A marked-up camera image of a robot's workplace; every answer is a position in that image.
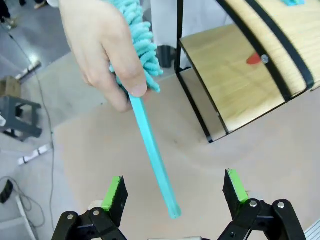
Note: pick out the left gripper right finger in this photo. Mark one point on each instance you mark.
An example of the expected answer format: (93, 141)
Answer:
(231, 197)

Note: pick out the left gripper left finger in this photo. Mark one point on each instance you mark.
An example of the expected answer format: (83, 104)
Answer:
(117, 200)

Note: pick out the teal chenille duster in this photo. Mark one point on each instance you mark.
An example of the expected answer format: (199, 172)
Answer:
(150, 140)

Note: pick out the wooden two-tier black-framed shelf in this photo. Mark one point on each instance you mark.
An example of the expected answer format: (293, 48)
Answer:
(235, 82)

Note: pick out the person's right hand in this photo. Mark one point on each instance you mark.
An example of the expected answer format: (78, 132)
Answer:
(95, 37)

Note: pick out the white table foot bar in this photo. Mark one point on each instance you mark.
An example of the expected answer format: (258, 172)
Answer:
(31, 68)
(35, 153)

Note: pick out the black power strip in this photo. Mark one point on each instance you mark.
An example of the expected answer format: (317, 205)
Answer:
(6, 191)

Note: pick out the grey plastic stool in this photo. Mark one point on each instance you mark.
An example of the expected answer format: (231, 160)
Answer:
(22, 117)

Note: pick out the red paper scrap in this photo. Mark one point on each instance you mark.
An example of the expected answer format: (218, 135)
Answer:
(253, 60)

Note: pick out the brown cardboard box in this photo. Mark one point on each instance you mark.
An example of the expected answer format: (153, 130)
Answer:
(10, 86)

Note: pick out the person in white lab coat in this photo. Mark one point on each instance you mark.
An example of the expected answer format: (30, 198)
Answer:
(165, 22)

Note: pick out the teal paper scrap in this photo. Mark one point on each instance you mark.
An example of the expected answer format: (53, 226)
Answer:
(293, 2)

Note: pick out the grooved aluminium base plate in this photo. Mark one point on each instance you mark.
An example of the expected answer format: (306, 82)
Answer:
(313, 232)

